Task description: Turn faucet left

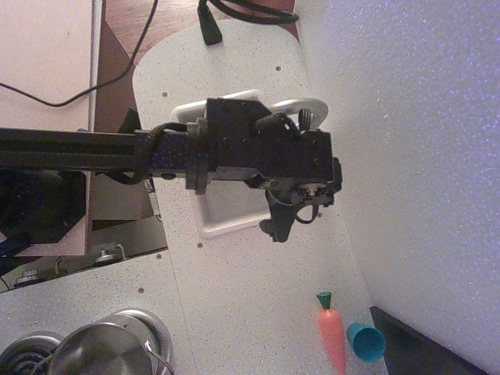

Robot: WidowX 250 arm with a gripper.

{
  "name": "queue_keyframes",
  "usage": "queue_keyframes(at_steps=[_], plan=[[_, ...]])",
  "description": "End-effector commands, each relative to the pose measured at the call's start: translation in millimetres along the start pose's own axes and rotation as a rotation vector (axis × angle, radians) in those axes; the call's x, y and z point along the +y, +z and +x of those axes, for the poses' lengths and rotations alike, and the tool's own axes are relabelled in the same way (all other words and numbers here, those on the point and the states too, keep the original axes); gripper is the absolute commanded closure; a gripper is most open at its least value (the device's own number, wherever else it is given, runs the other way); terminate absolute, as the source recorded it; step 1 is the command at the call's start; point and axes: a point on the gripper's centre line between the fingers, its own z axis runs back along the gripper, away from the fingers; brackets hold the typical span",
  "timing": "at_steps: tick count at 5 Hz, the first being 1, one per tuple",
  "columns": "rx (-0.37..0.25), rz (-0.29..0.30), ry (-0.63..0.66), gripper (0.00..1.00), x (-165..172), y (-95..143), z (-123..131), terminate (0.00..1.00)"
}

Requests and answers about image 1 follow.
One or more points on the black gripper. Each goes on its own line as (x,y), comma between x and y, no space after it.
(251,144)

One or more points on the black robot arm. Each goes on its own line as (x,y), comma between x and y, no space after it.
(43,172)

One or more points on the white toy faucet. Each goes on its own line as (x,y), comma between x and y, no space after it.
(318,109)

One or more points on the white toy sink basin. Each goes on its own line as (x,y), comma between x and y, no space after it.
(226,205)

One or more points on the orange toy carrot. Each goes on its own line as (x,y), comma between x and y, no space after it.
(332,331)

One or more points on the teal plastic cup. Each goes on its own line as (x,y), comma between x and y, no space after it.
(367,343)

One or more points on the stainless steel pot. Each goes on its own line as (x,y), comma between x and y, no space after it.
(102,348)

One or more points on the silver stove burner left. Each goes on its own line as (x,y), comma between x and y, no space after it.
(30,354)

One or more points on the black clamp handle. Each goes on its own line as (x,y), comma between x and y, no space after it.
(211,33)

